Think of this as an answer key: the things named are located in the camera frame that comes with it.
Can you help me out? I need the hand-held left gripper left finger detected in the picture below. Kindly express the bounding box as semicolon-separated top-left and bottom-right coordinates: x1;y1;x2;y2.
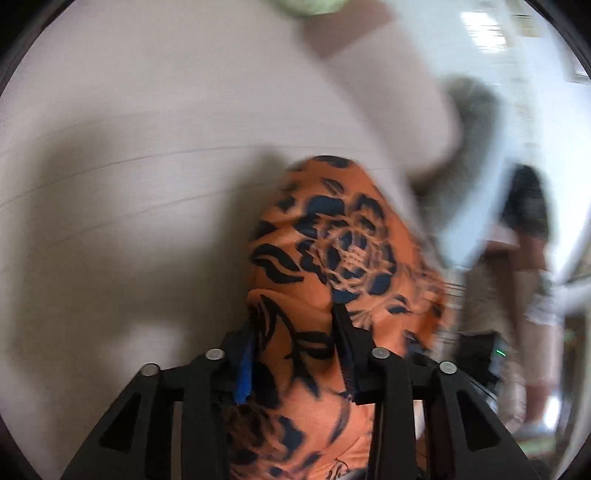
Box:
60;330;257;480

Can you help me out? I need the black furry garment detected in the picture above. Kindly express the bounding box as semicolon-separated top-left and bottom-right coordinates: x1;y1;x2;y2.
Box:
501;164;551;241

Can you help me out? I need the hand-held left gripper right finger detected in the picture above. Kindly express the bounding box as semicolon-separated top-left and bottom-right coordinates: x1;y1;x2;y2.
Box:
332;305;541;480

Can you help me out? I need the orange floral long-sleeve shirt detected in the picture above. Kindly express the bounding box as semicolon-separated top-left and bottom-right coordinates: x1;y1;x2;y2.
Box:
222;154;455;480

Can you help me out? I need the pink covered bolster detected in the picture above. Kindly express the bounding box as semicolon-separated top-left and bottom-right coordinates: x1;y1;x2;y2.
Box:
298;9;465;185

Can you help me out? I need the green checkered folded quilt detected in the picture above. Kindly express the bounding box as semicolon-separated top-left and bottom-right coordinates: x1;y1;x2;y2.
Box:
272;0;348;18

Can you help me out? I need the grey pillow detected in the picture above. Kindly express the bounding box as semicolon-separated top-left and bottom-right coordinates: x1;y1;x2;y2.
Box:
411;76;509;273

